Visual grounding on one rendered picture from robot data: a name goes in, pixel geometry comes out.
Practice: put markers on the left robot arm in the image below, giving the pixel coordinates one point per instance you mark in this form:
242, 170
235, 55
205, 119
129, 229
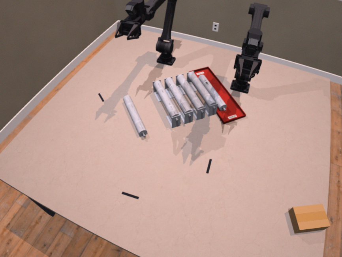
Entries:
252, 44

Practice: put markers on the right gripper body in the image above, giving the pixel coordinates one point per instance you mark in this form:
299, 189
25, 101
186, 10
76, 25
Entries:
127, 26

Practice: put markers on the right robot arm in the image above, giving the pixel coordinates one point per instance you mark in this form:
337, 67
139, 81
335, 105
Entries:
139, 11

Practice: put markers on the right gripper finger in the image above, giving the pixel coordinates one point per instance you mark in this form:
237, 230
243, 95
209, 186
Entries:
119, 29
135, 31

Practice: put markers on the brown cardboard box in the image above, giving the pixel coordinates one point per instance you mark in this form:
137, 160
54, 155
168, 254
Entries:
308, 218

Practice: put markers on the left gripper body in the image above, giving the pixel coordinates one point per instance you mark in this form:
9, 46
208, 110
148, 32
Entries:
247, 64

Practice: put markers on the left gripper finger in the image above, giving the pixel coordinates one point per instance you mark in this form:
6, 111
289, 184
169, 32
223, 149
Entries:
253, 70
239, 67

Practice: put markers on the red scrap tray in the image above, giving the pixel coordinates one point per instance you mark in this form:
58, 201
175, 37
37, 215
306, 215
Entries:
233, 110

